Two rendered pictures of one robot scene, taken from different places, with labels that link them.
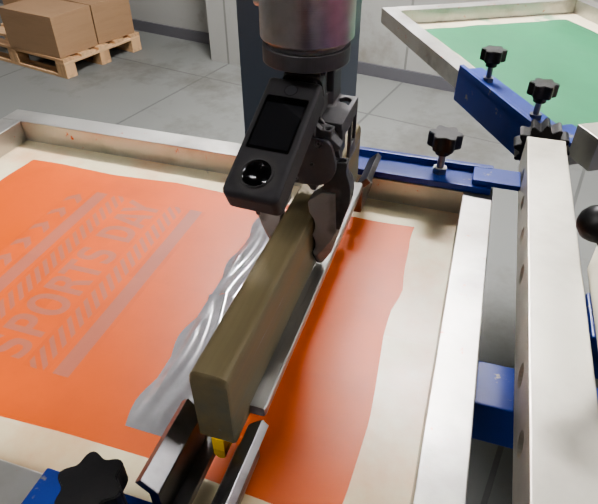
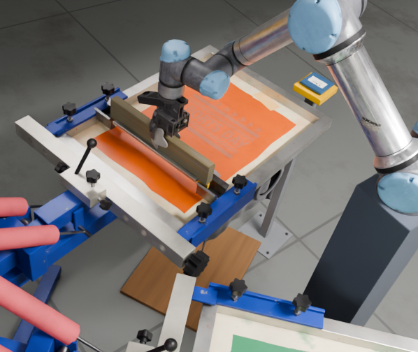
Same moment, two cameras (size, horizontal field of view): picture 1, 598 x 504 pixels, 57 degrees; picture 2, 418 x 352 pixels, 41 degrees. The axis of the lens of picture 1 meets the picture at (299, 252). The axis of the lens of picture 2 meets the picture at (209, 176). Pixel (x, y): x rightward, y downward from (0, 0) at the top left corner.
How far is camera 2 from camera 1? 169 cm
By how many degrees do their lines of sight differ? 72
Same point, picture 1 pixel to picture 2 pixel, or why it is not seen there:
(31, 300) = (200, 111)
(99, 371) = not seen: hidden behind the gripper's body
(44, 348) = not seen: hidden behind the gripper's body
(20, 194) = (268, 117)
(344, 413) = (114, 154)
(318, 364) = (134, 157)
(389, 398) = (112, 165)
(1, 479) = (131, 92)
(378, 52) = not seen: outside the picture
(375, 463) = (97, 153)
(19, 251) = (228, 112)
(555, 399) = (75, 158)
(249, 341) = (119, 105)
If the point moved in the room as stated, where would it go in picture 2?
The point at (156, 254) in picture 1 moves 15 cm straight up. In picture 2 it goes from (208, 140) to (215, 105)
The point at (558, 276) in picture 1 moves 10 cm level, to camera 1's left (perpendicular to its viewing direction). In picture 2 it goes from (108, 188) to (126, 167)
